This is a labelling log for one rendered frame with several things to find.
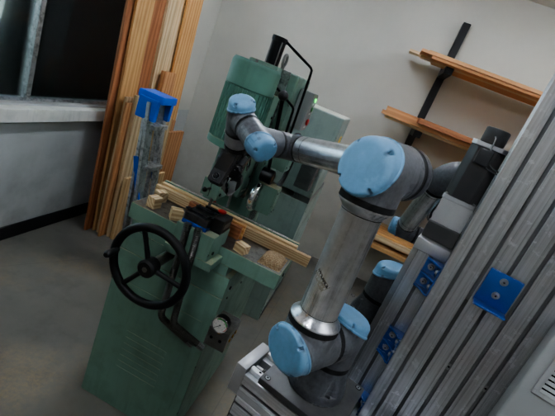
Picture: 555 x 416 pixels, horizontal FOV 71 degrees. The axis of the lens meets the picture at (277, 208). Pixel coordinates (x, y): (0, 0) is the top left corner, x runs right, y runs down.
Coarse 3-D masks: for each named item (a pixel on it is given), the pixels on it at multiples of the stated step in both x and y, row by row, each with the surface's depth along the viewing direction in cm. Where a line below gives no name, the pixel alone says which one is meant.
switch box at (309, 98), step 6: (306, 90) 161; (300, 96) 160; (306, 96) 159; (312, 96) 158; (306, 102) 160; (312, 102) 161; (294, 108) 161; (306, 108) 160; (294, 114) 162; (300, 114) 161; (306, 114) 161; (300, 120) 162; (294, 126) 163; (300, 126) 162
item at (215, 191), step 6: (204, 180) 144; (204, 186) 145; (210, 186) 144; (216, 186) 143; (228, 186) 151; (204, 192) 145; (210, 192) 145; (216, 192) 144; (222, 192) 148; (216, 198) 145
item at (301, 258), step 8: (160, 184) 156; (168, 192) 154; (176, 192) 154; (168, 200) 155; (176, 200) 154; (184, 200) 153; (192, 200) 153; (248, 232) 148; (256, 232) 147; (256, 240) 148; (264, 240) 147; (272, 240) 146; (272, 248) 147; (280, 248) 146; (288, 248) 145; (288, 256) 146; (296, 256) 145; (304, 256) 144; (304, 264) 145
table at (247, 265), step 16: (144, 208) 140; (160, 208) 145; (160, 224) 140; (176, 224) 138; (224, 256) 136; (240, 256) 134; (256, 256) 138; (240, 272) 135; (256, 272) 133; (272, 272) 132; (272, 288) 133
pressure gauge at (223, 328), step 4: (216, 316) 135; (220, 316) 134; (224, 316) 135; (212, 320) 135; (216, 320) 135; (220, 320) 134; (224, 320) 134; (228, 320) 135; (212, 324) 135; (216, 324) 135; (224, 324) 134; (228, 324) 134; (212, 328) 135; (216, 328) 135; (220, 328) 135; (224, 328) 134; (228, 328) 134; (216, 332) 135; (220, 332) 135; (224, 332) 135
